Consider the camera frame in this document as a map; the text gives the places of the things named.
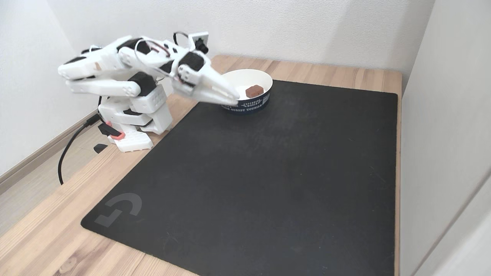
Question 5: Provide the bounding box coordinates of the white paper bowl navy band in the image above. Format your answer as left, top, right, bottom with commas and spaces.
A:
221, 69, 274, 115

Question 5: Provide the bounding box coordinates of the black and orange clamp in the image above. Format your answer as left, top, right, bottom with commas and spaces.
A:
93, 121, 125, 154

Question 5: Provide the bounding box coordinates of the black desk mat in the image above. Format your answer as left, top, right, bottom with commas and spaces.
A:
81, 80, 399, 276

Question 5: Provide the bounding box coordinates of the wooden baseboard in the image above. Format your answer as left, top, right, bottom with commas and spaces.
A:
0, 109, 100, 195

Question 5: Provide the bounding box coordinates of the red white servo wire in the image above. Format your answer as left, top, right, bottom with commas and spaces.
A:
134, 36, 185, 83

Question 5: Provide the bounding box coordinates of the thick black cable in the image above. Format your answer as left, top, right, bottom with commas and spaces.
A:
58, 113, 102, 186

